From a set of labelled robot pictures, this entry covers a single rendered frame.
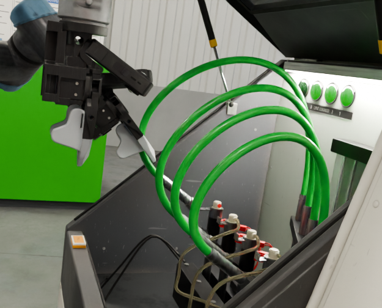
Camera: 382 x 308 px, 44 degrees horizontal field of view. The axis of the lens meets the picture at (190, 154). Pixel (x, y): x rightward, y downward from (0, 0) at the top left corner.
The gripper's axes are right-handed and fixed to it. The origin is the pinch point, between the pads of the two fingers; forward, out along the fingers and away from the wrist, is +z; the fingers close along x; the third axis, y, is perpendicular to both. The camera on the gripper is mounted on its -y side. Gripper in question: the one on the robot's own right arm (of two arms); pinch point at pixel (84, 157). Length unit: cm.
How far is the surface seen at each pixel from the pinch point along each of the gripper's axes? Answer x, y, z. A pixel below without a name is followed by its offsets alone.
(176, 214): 4.7, -14.7, 7.1
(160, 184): -3.3, -13.8, 4.6
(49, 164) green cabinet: -334, -16, 84
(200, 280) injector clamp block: -7.9, -26.2, 25.4
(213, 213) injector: -11.0, -28.0, 12.2
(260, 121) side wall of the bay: -43, -52, -4
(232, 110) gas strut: -43, -43, -6
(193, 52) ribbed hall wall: -629, -232, -33
